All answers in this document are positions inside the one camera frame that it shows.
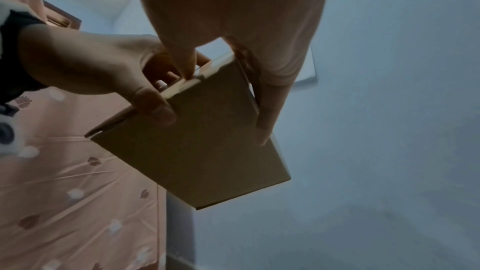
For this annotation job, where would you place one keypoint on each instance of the person's right hand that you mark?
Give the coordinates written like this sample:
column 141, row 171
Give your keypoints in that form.
column 240, row 5

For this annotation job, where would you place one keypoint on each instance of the person's left hand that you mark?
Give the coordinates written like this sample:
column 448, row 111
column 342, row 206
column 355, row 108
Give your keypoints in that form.
column 93, row 61

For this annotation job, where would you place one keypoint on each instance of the brown cardboard box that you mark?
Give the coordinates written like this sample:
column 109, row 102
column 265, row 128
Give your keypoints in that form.
column 210, row 144

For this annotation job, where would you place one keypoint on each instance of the left wrist marker band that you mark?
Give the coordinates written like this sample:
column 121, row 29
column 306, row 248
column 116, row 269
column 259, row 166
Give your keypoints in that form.
column 15, row 55

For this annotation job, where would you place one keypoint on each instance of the pink floral bedsheet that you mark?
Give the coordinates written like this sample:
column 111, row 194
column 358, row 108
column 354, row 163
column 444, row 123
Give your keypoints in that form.
column 75, row 188

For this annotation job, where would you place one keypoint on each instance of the brown wooden bed frame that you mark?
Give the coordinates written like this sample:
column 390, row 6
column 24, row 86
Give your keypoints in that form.
column 62, row 15

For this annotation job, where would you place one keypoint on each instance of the white paper wall note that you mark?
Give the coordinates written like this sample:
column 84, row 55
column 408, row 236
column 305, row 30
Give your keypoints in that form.
column 306, row 67

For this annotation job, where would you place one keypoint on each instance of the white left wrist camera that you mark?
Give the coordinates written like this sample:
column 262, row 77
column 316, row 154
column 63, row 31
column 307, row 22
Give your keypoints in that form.
column 9, row 135

